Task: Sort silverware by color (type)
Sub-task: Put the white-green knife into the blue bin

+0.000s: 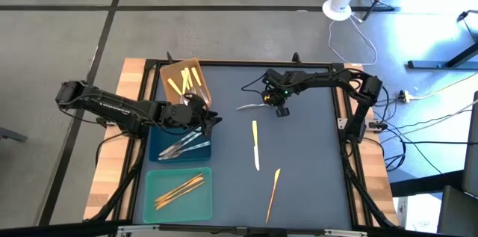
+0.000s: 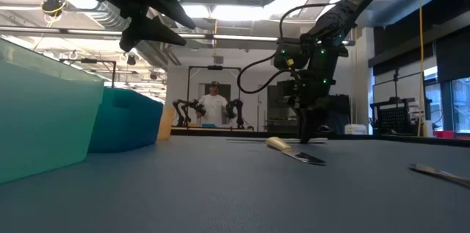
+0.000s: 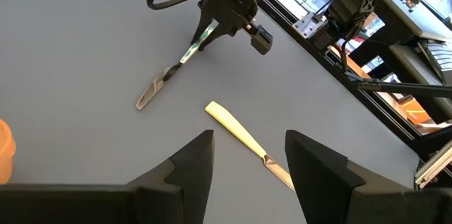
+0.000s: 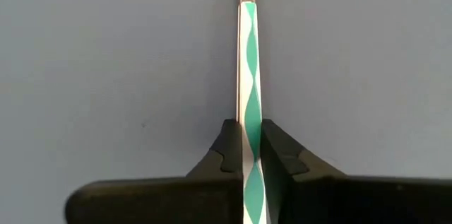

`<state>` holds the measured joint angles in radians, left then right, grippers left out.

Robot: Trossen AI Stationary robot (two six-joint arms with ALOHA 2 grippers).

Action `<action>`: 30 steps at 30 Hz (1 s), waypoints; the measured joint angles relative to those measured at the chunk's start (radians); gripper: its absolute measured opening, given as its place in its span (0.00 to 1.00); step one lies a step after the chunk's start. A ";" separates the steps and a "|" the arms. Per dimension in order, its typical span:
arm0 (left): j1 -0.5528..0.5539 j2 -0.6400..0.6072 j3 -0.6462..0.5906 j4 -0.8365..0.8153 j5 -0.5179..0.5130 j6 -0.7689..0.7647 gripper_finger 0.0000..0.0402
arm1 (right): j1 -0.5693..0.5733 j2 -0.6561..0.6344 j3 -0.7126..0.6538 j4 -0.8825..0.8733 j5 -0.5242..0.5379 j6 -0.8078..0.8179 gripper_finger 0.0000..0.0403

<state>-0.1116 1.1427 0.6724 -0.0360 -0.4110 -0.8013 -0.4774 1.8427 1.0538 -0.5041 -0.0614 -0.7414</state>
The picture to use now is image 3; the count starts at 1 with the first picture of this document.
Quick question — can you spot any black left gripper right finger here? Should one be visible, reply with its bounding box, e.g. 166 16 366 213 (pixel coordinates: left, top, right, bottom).
285 130 420 224

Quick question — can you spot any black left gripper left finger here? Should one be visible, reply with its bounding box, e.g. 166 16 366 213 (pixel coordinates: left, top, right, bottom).
126 130 215 224

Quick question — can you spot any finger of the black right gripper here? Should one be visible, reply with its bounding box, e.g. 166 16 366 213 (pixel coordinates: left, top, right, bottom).
198 25 230 52
190 7 212 45

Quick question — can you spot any yellow-handled knife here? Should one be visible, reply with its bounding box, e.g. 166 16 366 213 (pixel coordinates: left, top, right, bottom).
204 100 297 193

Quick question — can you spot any silver knife patterned handle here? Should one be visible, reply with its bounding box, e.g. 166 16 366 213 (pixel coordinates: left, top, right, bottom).
135 21 219 111

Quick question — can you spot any silver mounting plate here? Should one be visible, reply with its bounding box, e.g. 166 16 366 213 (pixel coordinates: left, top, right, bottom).
292 11 328 40

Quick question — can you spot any grey table mat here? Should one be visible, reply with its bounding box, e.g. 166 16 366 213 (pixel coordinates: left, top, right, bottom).
0 0 421 224

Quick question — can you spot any black base beam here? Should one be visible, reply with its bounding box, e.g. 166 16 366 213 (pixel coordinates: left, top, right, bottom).
356 81 452 99

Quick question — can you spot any grey desk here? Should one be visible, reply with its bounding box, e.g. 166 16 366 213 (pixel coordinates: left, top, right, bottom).
374 0 452 43

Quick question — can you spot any orange plastic bin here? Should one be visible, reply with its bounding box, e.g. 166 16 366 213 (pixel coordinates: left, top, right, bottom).
0 119 17 185

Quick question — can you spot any silver aluminium bracket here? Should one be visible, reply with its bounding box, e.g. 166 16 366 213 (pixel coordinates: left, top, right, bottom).
414 150 452 190

